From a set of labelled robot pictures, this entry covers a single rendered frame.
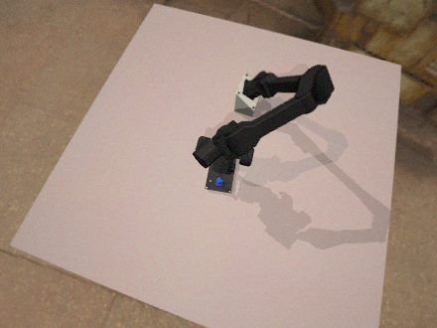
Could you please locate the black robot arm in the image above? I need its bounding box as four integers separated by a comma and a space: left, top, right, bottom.
193, 65, 335, 175

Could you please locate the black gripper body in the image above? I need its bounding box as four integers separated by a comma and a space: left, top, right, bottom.
196, 136, 254, 167

